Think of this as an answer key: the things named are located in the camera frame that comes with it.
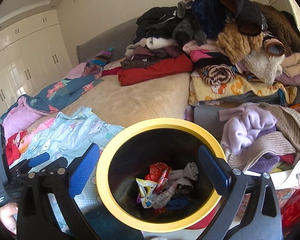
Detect blue rubber glove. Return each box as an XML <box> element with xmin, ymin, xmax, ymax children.
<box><xmin>166</xmin><ymin>198</ymin><xmax>190</xmax><ymax>210</ymax></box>

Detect yellow white snack wrapper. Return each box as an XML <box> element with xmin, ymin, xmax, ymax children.
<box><xmin>136</xmin><ymin>178</ymin><xmax>158</xmax><ymax>209</ymax></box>

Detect white paper trash in bin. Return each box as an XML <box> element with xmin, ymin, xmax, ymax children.
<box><xmin>151</xmin><ymin>162</ymin><xmax>199</xmax><ymax>209</ymax></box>

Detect yellow rimmed black trash bin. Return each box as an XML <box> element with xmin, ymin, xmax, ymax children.
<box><xmin>96</xmin><ymin>118</ymin><xmax>225</xmax><ymax>233</ymax></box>

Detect left hand painted nails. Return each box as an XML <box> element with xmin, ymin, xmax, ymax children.
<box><xmin>0</xmin><ymin>203</ymin><xmax>18</xmax><ymax>235</ymax></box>

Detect red cloth bed edge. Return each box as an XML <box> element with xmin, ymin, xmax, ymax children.
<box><xmin>5</xmin><ymin>130</ymin><xmax>29</xmax><ymax>165</ymax></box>

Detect pink cartoon blanket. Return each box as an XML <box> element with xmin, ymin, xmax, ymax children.
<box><xmin>26</xmin><ymin>118</ymin><xmax>55</xmax><ymax>145</ymax></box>

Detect light blue Hello Kitty blanket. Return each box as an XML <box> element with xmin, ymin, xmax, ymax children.
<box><xmin>10</xmin><ymin>107</ymin><xmax>125</xmax><ymax>233</ymax></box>

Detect lilac fluffy sweater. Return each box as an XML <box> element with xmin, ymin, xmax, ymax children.
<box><xmin>219</xmin><ymin>103</ymin><xmax>277</xmax><ymax>156</ymax></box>

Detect red crumpled wrapper in bin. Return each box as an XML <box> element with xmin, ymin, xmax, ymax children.
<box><xmin>145</xmin><ymin>163</ymin><xmax>172</xmax><ymax>192</ymax></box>

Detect beige ribbed knit sweater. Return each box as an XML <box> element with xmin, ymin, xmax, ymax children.
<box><xmin>224</xmin><ymin>103</ymin><xmax>300</xmax><ymax>173</ymax></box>

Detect yellow cartoon blanket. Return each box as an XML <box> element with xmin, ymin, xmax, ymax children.
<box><xmin>189</xmin><ymin>70</ymin><xmax>298</xmax><ymax>106</ymax></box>

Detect blue floral quilt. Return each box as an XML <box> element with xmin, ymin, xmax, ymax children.
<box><xmin>0</xmin><ymin>75</ymin><xmax>103</xmax><ymax>123</ymax></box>

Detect beige bed sheet mattress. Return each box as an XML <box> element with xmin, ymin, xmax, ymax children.
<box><xmin>61</xmin><ymin>72</ymin><xmax>190</xmax><ymax>127</ymax></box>

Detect striped brown knit garment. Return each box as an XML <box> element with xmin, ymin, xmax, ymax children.
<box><xmin>198</xmin><ymin>64</ymin><xmax>236</xmax><ymax>86</ymax></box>

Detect red folded garment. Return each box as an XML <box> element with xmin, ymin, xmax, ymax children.
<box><xmin>118</xmin><ymin>54</ymin><xmax>193</xmax><ymax>86</ymax></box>

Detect striped purple sock garment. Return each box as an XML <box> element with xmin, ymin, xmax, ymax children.
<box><xmin>82</xmin><ymin>47</ymin><xmax>113</xmax><ymax>77</ymax></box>

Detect cream wardrobe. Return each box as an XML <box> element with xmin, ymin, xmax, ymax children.
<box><xmin>0</xmin><ymin>10</ymin><xmax>72</xmax><ymax>117</ymax></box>

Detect tan knitted sweater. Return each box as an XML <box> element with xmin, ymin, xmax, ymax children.
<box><xmin>216</xmin><ymin>23</ymin><xmax>263</xmax><ymax>64</ymax></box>

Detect grey padded headboard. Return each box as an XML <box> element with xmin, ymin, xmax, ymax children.
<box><xmin>76</xmin><ymin>18</ymin><xmax>138</xmax><ymax>63</ymax></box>

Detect black clothes pile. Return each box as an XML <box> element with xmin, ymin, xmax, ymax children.
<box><xmin>133</xmin><ymin>0</ymin><xmax>300</xmax><ymax>56</ymax></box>

